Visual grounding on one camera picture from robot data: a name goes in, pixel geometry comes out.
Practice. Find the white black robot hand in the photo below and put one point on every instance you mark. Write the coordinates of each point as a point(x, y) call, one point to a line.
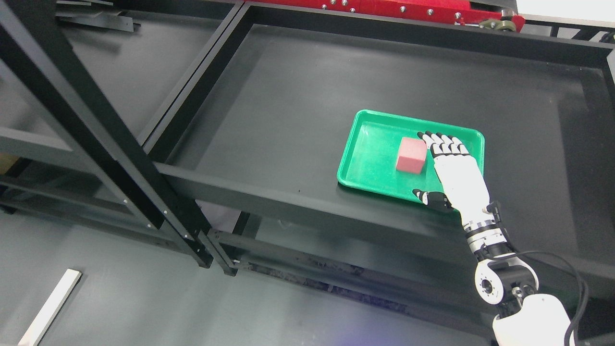
point(464, 188)

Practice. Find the pink foam block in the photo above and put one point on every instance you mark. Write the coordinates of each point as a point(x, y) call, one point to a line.
point(411, 156)

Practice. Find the green plastic tray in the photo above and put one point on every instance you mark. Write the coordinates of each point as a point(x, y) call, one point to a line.
point(369, 158)

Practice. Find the black metal centre shelf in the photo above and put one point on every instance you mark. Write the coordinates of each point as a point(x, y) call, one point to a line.
point(262, 122)

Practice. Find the black metal shelf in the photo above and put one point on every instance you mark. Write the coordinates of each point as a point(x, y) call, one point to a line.
point(38, 61)
point(262, 122)

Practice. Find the black metal left shelf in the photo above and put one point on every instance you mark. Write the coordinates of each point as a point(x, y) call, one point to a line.
point(38, 61)

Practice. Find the red metal beam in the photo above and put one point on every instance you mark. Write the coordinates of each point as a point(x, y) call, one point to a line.
point(454, 12)

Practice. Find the white table leg frame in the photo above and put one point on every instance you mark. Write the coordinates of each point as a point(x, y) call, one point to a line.
point(50, 309)

